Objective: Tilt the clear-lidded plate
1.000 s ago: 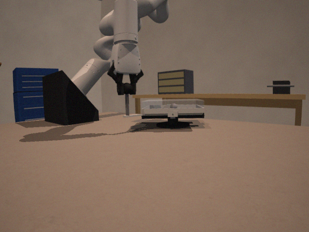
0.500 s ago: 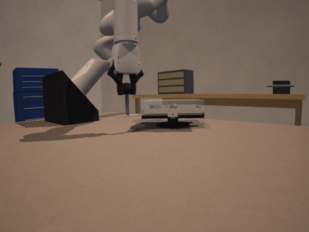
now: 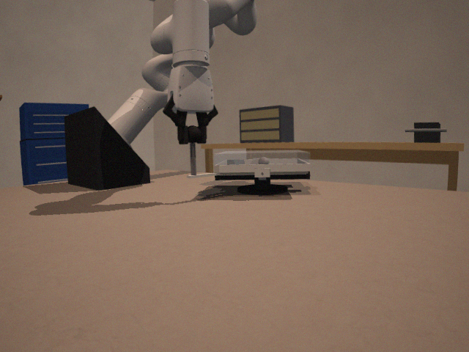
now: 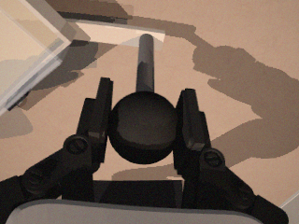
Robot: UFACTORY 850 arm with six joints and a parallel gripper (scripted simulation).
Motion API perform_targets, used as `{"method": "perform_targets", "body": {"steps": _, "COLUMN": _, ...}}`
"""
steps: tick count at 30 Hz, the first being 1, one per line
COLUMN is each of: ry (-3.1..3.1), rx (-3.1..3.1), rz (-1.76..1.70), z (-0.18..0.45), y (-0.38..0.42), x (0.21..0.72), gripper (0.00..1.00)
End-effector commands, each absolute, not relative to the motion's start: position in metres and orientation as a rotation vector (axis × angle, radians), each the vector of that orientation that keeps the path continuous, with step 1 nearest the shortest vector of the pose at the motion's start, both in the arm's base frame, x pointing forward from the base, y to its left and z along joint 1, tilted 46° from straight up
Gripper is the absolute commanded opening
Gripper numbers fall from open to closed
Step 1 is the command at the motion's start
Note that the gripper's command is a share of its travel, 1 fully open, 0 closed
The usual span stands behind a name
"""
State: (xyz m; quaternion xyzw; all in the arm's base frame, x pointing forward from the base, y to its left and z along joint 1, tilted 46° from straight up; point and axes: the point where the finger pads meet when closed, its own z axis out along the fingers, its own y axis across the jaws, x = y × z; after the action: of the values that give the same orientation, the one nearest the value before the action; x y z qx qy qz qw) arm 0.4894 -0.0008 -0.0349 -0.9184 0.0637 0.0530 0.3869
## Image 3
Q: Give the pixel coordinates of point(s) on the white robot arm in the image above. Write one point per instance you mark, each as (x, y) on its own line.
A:
(187, 33)

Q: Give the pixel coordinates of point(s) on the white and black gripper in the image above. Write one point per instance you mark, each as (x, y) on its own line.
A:
(193, 91)

